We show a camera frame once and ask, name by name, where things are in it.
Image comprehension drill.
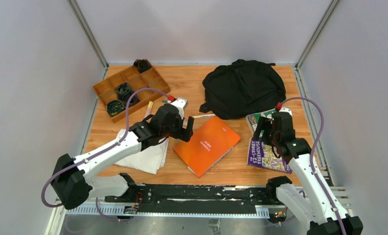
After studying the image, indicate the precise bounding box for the orange book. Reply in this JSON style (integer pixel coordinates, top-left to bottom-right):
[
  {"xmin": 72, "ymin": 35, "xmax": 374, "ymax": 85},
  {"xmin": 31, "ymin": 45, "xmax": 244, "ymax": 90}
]
[{"xmin": 174, "ymin": 117, "xmax": 241, "ymax": 178}]

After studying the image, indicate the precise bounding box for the purple treehouse book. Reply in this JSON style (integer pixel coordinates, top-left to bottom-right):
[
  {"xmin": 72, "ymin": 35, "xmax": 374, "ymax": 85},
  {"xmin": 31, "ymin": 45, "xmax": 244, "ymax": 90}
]
[{"xmin": 247, "ymin": 138, "xmax": 292, "ymax": 174}]

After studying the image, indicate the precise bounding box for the black backpack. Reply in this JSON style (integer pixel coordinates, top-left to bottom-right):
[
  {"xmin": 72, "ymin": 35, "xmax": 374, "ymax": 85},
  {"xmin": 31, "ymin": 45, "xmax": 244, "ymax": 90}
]
[{"xmin": 199, "ymin": 59, "xmax": 286, "ymax": 120}]

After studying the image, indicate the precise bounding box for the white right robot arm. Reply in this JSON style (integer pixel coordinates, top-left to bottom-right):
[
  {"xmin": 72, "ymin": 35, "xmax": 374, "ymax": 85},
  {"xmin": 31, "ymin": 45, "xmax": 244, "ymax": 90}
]
[{"xmin": 252, "ymin": 111, "xmax": 364, "ymax": 235}]

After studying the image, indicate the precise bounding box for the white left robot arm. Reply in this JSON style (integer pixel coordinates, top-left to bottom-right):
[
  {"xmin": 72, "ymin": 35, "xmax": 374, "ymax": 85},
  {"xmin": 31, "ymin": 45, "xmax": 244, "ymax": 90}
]
[{"xmin": 50, "ymin": 98, "xmax": 194, "ymax": 210}]

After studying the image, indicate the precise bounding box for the green sticker pack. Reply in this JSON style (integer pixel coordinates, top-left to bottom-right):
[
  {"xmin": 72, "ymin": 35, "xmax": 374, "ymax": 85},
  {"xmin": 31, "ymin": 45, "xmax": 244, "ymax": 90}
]
[{"xmin": 245, "ymin": 109, "xmax": 275, "ymax": 134}]

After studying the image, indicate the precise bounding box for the pink yellow highlighter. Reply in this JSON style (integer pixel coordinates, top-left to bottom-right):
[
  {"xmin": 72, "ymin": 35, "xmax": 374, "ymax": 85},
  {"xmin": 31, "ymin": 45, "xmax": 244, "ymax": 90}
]
[{"xmin": 144, "ymin": 101, "xmax": 154, "ymax": 118}]

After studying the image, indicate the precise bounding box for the yellow white pen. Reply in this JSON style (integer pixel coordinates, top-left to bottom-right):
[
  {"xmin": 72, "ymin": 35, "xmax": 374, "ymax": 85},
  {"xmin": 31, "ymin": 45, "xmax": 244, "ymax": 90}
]
[{"xmin": 193, "ymin": 114, "xmax": 216, "ymax": 118}]

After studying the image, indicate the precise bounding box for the rolled dark belt centre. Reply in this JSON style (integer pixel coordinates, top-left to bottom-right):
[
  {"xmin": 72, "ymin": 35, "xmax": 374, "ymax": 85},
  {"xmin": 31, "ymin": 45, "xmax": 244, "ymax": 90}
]
[{"xmin": 122, "ymin": 93, "xmax": 140, "ymax": 107}]

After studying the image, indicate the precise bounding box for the rolled dark belt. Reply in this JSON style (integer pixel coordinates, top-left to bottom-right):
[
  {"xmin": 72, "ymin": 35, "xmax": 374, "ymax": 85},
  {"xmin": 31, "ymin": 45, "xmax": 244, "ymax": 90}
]
[
  {"xmin": 106, "ymin": 100, "xmax": 125, "ymax": 117},
  {"xmin": 133, "ymin": 59, "xmax": 152, "ymax": 73},
  {"xmin": 122, "ymin": 93, "xmax": 140, "ymax": 107},
  {"xmin": 115, "ymin": 83, "xmax": 134, "ymax": 99}
]

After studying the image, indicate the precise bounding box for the white folded cloth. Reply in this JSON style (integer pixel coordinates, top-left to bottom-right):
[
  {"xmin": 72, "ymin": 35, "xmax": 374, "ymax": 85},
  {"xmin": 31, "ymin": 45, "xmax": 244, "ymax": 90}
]
[{"xmin": 115, "ymin": 139, "xmax": 169, "ymax": 175}]

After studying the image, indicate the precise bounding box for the rolled dark belt middle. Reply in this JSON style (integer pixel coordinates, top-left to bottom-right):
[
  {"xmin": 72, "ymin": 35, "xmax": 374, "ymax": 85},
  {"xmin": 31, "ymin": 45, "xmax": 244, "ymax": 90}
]
[{"xmin": 115, "ymin": 83, "xmax": 134, "ymax": 99}]

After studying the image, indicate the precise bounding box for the rolled dark belt front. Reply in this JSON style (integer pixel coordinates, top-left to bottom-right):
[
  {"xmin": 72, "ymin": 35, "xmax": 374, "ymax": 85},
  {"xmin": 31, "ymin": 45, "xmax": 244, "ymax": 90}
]
[{"xmin": 106, "ymin": 100, "xmax": 125, "ymax": 117}]

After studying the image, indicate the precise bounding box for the rolled dark belt top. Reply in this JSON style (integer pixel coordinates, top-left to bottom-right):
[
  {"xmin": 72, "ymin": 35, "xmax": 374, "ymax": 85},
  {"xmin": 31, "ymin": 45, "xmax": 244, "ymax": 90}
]
[{"xmin": 133, "ymin": 59, "xmax": 152, "ymax": 73}]

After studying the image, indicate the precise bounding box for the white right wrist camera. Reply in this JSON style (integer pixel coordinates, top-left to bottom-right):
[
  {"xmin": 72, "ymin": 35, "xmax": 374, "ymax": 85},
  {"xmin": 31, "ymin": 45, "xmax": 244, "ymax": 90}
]
[{"xmin": 275, "ymin": 103, "xmax": 292, "ymax": 116}]

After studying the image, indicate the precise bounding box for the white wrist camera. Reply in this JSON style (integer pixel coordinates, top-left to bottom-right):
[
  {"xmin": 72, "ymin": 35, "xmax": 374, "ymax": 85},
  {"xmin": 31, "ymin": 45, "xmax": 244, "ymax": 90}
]
[
  {"xmin": 275, "ymin": 103, "xmax": 292, "ymax": 116},
  {"xmin": 170, "ymin": 97, "xmax": 188, "ymax": 119}
]

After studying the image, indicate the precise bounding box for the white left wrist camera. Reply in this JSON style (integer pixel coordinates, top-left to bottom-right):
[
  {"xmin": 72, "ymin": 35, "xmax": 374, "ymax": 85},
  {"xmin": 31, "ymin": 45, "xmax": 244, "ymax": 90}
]
[{"xmin": 170, "ymin": 97, "xmax": 188, "ymax": 119}]

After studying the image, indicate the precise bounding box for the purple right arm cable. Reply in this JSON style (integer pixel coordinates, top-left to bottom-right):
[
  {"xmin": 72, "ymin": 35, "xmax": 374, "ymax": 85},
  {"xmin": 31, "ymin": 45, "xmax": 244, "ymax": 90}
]
[{"xmin": 279, "ymin": 96, "xmax": 348, "ymax": 235}]

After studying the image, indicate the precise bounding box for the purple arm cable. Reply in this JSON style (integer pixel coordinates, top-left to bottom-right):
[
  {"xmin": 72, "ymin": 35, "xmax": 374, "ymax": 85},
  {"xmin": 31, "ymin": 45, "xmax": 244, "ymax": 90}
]
[
  {"xmin": 279, "ymin": 96, "xmax": 348, "ymax": 235},
  {"xmin": 41, "ymin": 88, "xmax": 172, "ymax": 209}
]

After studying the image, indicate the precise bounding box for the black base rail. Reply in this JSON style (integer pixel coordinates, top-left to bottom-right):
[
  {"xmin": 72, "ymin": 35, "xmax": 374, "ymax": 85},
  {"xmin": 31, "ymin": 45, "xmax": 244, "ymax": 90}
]
[{"xmin": 102, "ymin": 184, "xmax": 286, "ymax": 215}]

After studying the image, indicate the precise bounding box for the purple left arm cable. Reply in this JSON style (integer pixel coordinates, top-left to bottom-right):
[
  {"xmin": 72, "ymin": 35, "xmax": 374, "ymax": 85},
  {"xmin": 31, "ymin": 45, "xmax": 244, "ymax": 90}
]
[{"xmin": 41, "ymin": 88, "xmax": 172, "ymax": 209}]

